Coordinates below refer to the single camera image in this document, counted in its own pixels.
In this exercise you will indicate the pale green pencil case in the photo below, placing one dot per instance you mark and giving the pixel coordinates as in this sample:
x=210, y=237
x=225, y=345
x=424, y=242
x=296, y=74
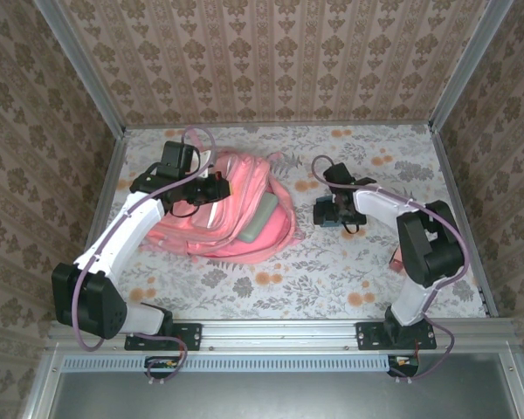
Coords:
x=257, y=218

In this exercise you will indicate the pink student backpack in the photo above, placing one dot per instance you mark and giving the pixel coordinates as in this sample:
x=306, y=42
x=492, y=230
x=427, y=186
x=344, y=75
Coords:
x=253, y=251

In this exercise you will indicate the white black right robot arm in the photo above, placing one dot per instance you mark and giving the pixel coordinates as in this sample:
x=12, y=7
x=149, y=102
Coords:
x=380, y=205

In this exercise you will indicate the small pink item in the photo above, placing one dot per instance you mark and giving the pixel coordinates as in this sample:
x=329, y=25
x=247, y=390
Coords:
x=395, y=262

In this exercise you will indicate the floral table cover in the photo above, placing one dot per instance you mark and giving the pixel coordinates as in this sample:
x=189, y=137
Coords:
x=288, y=288

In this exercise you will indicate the grey metal panel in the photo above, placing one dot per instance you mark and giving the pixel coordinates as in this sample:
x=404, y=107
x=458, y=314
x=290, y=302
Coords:
x=266, y=397

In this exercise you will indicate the aluminium back rail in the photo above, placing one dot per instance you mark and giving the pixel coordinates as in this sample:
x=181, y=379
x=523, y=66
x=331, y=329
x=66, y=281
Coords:
x=353, y=123

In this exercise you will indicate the aluminium rail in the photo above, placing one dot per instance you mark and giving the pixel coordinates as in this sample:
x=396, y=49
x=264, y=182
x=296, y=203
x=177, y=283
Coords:
x=105, y=196
x=463, y=196
x=353, y=123
x=279, y=334

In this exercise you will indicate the aluminium left side rail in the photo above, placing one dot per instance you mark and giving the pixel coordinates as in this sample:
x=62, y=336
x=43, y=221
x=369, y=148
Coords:
x=105, y=196

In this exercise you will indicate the aluminium right side rail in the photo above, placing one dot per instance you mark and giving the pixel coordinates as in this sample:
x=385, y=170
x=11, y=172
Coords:
x=463, y=196

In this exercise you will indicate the aluminium front rail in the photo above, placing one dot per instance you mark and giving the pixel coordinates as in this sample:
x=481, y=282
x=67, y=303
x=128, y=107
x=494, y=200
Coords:
x=279, y=334

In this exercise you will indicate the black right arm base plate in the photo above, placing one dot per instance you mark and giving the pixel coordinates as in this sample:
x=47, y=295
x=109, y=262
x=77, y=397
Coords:
x=367, y=336

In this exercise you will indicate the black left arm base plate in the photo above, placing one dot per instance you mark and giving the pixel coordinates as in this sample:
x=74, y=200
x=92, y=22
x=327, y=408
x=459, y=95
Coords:
x=192, y=336

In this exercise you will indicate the aluminium left frame post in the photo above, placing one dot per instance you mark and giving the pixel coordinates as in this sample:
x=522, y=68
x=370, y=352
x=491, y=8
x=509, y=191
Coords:
x=78, y=65

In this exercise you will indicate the aluminium frame post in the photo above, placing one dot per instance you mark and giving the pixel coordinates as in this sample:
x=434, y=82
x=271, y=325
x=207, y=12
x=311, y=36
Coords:
x=78, y=65
x=471, y=65

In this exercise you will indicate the aluminium right frame post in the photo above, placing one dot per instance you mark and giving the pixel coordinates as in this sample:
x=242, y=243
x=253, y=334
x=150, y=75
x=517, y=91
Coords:
x=471, y=65

